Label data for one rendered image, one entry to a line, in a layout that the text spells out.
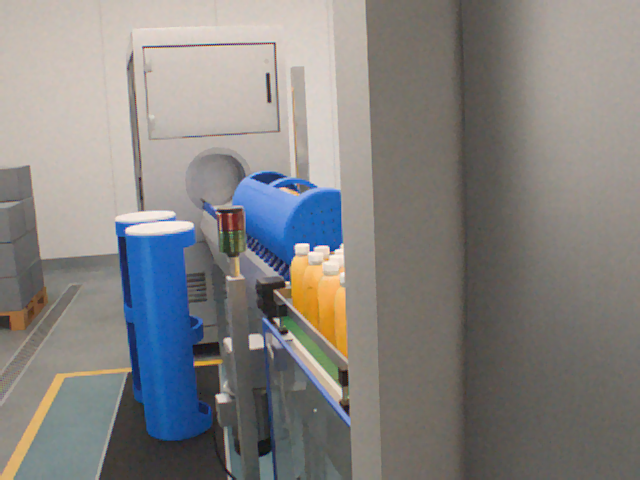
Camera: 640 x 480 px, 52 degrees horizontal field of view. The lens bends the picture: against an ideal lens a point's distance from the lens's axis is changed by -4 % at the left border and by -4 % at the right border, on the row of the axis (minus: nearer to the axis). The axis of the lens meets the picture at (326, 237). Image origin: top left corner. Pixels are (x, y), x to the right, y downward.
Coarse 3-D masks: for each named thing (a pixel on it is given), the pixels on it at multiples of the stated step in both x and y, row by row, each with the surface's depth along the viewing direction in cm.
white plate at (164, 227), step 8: (144, 224) 285; (152, 224) 284; (160, 224) 283; (168, 224) 282; (176, 224) 280; (184, 224) 279; (192, 224) 280; (128, 232) 269; (136, 232) 265; (144, 232) 264; (152, 232) 264; (160, 232) 264; (168, 232) 265; (176, 232) 267
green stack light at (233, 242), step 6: (222, 234) 151; (228, 234) 150; (234, 234) 150; (240, 234) 151; (222, 240) 151; (228, 240) 150; (234, 240) 150; (240, 240) 151; (246, 240) 153; (222, 246) 151; (228, 246) 151; (234, 246) 151; (240, 246) 151; (246, 246) 153; (222, 252) 152; (228, 252) 151; (234, 252) 151; (240, 252) 152
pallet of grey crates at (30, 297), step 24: (0, 168) 515; (24, 168) 532; (0, 192) 514; (24, 192) 528; (0, 216) 478; (24, 216) 521; (0, 240) 481; (24, 240) 516; (0, 264) 485; (24, 264) 511; (0, 288) 487; (24, 288) 504; (0, 312) 490; (24, 312) 497
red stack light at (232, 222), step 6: (216, 216) 151; (222, 216) 150; (228, 216) 149; (234, 216) 150; (240, 216) 151; (222, 222) 150; (228, 222) 150; (234, 222) 150; (240, 222) 151; (222, 228) 150; (228, 228) 150; (234, 228) 150; (240, 228) 151
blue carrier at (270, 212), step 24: (240, 192) 271; (264, 192) 239; (288, 192) 217; (312, 192) 202; (336, 192) 203; (264, 216) 225; (288, 216) 200; (312, 216) 202; (336, 216) 204; (264, 240) 230; (288, 240) 201; (312, 240) 203; (336, 240) 206; (288, 264) 209
